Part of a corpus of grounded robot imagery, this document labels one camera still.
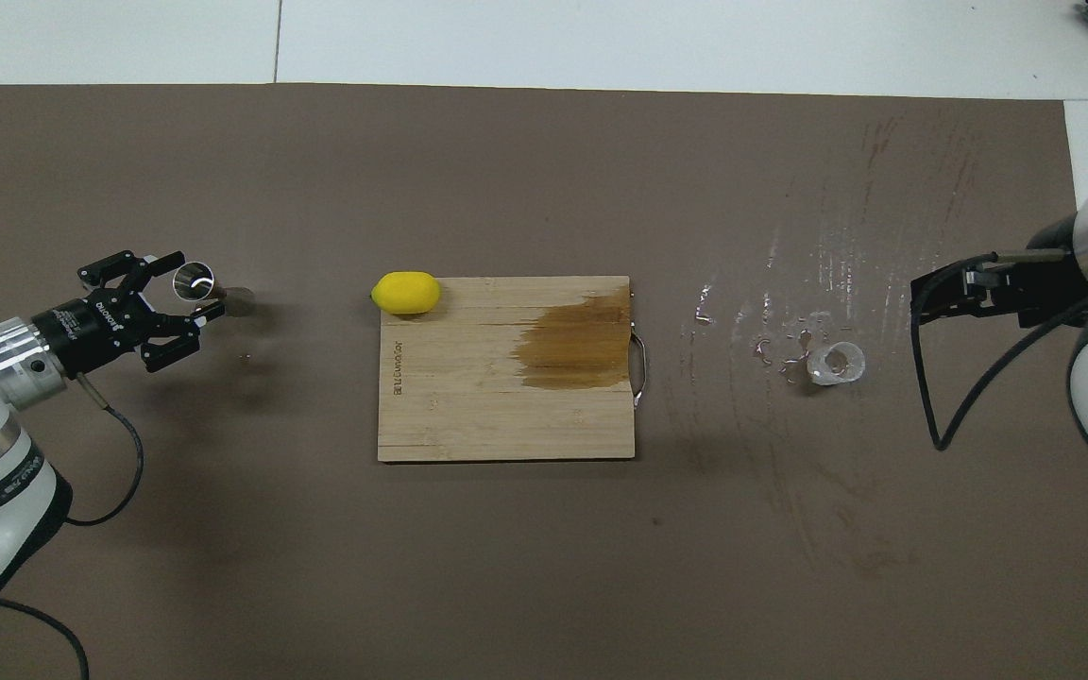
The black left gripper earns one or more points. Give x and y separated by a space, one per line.
95 326

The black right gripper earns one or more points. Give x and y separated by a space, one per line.
1049 279

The steel jigger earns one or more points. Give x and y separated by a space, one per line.
193 280

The clear plastic cup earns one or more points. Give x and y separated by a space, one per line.
837 364

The yellow lemon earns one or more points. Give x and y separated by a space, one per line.
405 293

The wooden cutting board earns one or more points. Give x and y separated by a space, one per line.
468 397

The brown table mat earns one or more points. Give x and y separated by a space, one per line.
506 567

